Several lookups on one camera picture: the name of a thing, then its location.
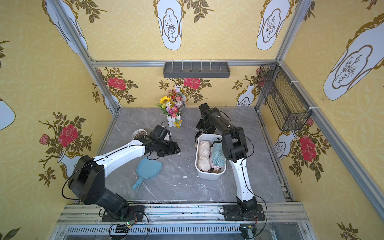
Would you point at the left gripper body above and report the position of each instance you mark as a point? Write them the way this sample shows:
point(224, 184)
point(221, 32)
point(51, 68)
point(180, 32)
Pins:
point(169, 148)

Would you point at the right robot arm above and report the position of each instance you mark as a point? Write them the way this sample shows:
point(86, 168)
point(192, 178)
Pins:
point(235, 151)

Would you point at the teal umbrella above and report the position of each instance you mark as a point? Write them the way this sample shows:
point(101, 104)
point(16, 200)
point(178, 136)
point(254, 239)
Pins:
point(217, 158)

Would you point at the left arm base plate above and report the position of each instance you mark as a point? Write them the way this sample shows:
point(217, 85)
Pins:
point(127, 213)

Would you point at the cream umbrella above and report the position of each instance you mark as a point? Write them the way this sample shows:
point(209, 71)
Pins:
point(204, 156)

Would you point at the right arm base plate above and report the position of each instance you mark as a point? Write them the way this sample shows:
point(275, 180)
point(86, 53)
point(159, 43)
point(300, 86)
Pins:
point(234, 213)

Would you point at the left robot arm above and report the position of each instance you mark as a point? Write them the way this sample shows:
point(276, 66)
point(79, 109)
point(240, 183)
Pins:
point(88, 179)

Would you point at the black wire mesh basket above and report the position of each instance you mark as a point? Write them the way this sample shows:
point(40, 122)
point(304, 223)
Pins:
point(288, 107)

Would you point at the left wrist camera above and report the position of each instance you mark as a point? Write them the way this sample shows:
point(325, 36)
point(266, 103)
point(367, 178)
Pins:
point(160, 134)

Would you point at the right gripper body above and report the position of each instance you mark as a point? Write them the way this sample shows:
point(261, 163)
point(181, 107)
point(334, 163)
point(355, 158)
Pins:
point(202, 125)

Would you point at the flower bouquet in vase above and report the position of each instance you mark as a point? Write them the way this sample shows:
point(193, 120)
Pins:
point(172, 105)

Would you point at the white cup with pebbles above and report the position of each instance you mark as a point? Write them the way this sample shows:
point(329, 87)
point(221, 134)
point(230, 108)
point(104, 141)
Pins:
point(139, 133)

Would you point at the white plastic storage box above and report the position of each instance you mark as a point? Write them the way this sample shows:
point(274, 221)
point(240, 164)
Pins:
point(211, 175)

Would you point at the grey wall shelf rack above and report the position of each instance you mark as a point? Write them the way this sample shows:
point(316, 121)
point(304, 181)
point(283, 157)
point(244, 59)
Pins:
point(196, 69)

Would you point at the teal hand mirror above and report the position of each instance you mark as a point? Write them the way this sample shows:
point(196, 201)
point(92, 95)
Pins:
point(146, 170)

